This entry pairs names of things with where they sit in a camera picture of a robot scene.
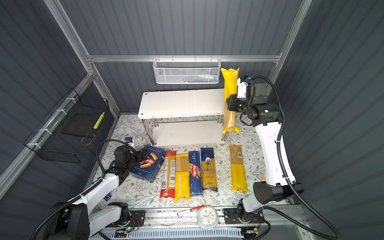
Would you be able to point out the red spaghetti bag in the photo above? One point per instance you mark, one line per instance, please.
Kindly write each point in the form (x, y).
(169, 176)

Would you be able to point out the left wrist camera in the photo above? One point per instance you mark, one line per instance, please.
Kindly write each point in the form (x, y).
(129, 141)

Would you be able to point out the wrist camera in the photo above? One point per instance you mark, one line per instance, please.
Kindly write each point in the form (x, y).
(129, 141)
(242, 86)

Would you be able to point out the blue yellow spaghetti bag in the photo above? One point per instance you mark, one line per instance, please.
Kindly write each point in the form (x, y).
(209, 176)

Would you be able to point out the red white marker pen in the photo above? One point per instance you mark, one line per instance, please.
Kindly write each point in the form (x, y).
(190, 210)

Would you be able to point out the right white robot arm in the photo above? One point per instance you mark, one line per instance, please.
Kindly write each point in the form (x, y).
(269, 122)

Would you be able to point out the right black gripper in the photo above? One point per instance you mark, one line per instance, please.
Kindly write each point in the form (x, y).
(231, 100)

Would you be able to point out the blue rigatoni pasta box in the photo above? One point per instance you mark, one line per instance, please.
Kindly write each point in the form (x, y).
(149, 165)

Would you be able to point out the blue black small tool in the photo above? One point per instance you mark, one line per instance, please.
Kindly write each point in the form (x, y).
(108, 197)

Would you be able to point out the white wire mesh basket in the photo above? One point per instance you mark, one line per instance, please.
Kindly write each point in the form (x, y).
(177, 73)

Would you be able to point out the blue spaghetti box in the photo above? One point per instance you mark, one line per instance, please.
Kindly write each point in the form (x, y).
(195, 171)

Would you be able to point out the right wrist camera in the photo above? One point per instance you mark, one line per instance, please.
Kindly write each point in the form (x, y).
(242, 86)

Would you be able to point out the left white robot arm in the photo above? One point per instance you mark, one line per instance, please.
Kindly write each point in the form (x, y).
(76, 220)

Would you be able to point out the black wire basket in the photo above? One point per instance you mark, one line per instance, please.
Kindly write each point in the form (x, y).
(68, 133)

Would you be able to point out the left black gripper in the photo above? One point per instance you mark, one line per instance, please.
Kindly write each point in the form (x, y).
(139, 158)

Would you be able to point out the white alarm clock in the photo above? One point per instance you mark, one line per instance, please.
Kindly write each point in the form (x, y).
(207, 218)

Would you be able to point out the yellow Pastatime spaghetti bag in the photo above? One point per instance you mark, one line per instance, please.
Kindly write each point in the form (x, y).
(182, 188)

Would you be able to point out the white two-tier shelf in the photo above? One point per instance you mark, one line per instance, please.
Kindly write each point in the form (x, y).
(183, 104)

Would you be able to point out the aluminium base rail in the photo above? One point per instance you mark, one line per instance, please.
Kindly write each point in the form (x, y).
(166, 224)

